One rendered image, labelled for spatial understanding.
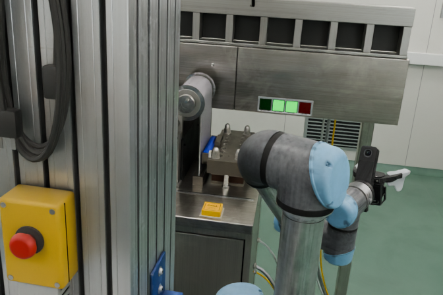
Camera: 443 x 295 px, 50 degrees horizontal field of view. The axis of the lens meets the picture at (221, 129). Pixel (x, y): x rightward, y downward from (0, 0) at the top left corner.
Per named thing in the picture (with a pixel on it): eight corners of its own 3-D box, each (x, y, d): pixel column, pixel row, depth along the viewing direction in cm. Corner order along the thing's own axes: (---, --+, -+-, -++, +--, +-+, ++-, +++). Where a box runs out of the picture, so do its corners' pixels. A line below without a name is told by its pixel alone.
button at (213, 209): (201, 215, 176) (201, 209, 175) (204, 207, 183) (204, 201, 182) (219, 218, 175) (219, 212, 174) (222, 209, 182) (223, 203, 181)
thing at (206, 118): (198, 157, 198) (200, 114, 192) (208, 138, 220) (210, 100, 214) (200, 157, 198) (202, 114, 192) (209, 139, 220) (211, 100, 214)
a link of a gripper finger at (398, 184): (409, 186, 140) (382, 191, 137) (409, 167, 138) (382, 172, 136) (416, 189, 137) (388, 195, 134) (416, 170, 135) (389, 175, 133)
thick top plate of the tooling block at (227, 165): (206, 172, 196) (207, 159, 194) (221, 140, 233) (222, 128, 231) (245, 177, 194) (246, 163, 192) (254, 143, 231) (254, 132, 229)
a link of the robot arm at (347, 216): (320, 226, 119) (324, 195, 117) (337, 210, 128) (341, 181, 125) (349, 237, 115) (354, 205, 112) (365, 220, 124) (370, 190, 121)
